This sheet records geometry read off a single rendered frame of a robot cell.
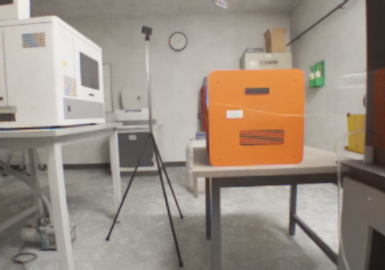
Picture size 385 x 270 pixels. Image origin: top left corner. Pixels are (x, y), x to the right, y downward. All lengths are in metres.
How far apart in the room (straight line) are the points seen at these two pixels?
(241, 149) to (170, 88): 3.20
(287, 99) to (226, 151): 0.35
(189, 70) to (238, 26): 1.19
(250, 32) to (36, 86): 3.76
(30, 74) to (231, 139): 1.01
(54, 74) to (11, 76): 0.23
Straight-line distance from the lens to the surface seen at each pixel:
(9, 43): 1.41
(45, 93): 1.25
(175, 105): 4.05
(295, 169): 1.03
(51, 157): 1.24
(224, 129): 0.97
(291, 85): 1.06
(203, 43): 4.24
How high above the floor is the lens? 0.94
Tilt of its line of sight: 5 degrees down
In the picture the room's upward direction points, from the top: 2 degrees counter-clockwise
